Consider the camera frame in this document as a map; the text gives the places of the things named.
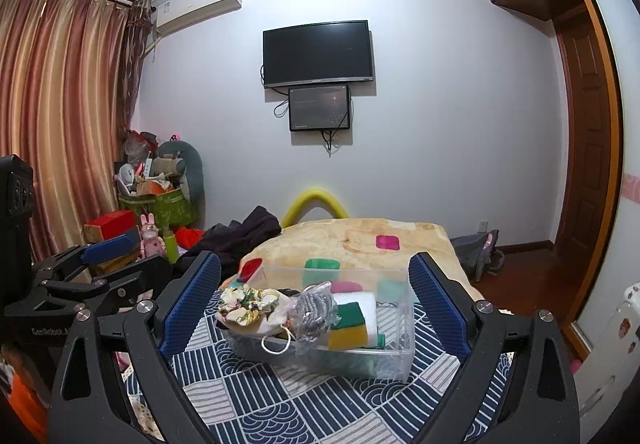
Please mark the white foam block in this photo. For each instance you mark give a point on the white foam block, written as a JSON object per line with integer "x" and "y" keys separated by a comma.
{"x": 371, "y": 324}

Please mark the white plastic item with stickers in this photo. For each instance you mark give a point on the white plastic item with stickers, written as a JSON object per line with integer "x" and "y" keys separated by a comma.
{"x": 610, "y": 364}

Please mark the green bottle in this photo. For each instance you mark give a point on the green bottle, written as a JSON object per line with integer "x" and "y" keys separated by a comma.
{"x": 171, "y": 246}

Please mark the orange garment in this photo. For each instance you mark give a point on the orange garment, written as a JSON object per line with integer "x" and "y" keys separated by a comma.
{"x": 25, "y": 399}

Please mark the red cloth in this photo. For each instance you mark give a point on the red cloth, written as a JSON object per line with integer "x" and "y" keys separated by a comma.
{"x": 190, "y": 236}

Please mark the steel wool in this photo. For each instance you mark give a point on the steel wool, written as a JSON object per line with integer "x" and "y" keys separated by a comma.
{"x": 315, "y": 309}

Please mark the blue patterned tablecloth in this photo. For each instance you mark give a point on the blue patterned tablecloth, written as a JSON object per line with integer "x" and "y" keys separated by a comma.
{"x": 280, "y": 404}

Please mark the small black wall monitor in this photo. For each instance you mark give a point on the small black wall monitor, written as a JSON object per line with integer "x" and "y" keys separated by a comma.
{"x": 319, "y": 106}

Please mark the brown wooden door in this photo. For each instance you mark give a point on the brown wooden door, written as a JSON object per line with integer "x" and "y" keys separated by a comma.
{"x": 585, "y": 164}

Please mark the cream patterned cloth item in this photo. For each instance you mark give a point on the cream patterned cloth item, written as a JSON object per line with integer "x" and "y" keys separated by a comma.
{"x": 245, "y": 301}

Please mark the pile of black clothes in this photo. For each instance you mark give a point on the pile of black clothes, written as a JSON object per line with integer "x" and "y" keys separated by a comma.
{"x": 240, "y": 234}

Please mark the white air conditioner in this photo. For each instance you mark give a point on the white air conditioner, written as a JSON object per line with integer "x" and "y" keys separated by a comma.
{"x": 200, "y": 4}

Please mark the wardrobe sliding door with hearts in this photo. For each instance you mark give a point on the wardrobe sliding door with hearts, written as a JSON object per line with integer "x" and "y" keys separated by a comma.
{"x": 627, "y": 124}

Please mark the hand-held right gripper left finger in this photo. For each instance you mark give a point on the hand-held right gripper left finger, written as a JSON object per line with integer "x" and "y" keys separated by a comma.
{"x": 192, "y": 304}

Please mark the white wall socket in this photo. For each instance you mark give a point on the white wall socket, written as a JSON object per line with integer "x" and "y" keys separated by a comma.
{"x": 483, "y": 225}

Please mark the yellow foam arch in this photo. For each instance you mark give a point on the yellow foam arch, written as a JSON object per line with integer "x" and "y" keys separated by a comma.
{"x": 315, "y": 196}

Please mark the clear plastic storage box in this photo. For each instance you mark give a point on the clear plastic storage box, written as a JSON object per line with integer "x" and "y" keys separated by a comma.
{"x": 360, "y": 364}

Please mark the beige blanket with coloured squares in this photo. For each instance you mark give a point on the beige blanket with coloured squares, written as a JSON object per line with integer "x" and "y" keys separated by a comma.
{"x": 360, "y": 234}

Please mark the grey and pink backpack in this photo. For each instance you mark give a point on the grey and pink backpack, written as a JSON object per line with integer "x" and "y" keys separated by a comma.
{"x": 475, "y": 251}

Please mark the striped brown curtain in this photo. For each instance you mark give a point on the striped brown curtain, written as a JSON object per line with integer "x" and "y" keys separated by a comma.
{"x": 65, "y": 99}

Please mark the pile of household clutter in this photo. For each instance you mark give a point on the pile of household clutter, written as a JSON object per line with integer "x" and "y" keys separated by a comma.
{"x": 140, "y": 174}

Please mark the black wall television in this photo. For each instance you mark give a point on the black wall television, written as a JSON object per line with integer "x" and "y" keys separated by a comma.
{"x": 317, "y": 51}

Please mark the red box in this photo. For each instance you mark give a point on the red box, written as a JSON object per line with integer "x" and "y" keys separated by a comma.
{"x": 110, "y": 224}

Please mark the grey plush pillow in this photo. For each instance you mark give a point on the grey plush pillow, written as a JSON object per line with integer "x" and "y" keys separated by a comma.
{"x": 192, "y": 174}

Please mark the pink rabbit toy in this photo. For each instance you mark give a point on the pink rabbit toy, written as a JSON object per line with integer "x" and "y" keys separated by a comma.
{"x": 150, "y": 239}

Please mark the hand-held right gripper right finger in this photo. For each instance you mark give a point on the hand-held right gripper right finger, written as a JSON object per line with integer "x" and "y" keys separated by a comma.
{"x": 440, "y": 304}

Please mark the green and yellow sponge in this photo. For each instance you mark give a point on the green and yellow sponge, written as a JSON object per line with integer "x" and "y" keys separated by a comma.
{"x": 347, "y": 336}

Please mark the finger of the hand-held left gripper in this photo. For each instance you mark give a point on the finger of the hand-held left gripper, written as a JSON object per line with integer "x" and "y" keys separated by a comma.
{"x": 130, "y": 279}
{"x": 107, "y": 244}

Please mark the green storage bin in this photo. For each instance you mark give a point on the green storage bin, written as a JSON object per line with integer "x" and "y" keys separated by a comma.
{"x": 165, "y": 209}

